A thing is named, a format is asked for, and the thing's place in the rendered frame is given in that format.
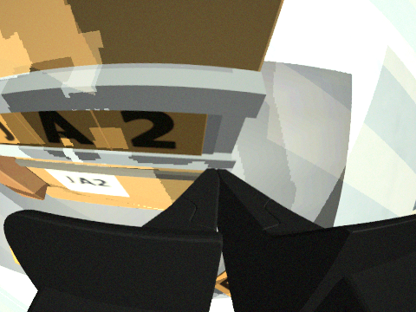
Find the white paper ticket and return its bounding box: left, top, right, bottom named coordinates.
left=46, top=170, right=131, bottom=197

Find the tan board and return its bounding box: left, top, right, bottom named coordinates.
left=0, top=0, right=284, bottom=211

